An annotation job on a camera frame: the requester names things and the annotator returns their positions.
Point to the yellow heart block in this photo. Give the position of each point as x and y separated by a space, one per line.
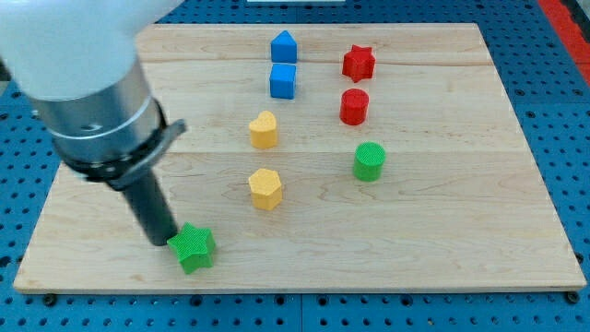
263 130

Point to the red cylinder block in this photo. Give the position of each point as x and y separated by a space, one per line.
354 106

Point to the green cylinder block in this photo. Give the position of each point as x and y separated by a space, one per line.
369 160

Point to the blue cube block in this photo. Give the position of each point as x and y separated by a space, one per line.
282 81

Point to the red star block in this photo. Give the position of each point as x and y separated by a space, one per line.
358 63

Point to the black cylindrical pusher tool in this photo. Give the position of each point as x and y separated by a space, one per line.
150 207

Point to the green star block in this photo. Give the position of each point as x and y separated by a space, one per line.
193 247

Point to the yellow hexagon block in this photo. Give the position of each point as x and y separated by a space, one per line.
266 189

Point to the blue pentagon house block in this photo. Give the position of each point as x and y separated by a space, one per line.
284 48

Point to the red strip at corner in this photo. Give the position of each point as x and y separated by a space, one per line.
572 26

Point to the light wooden board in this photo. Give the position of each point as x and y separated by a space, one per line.
460 205

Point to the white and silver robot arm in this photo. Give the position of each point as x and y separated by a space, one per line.
77 63

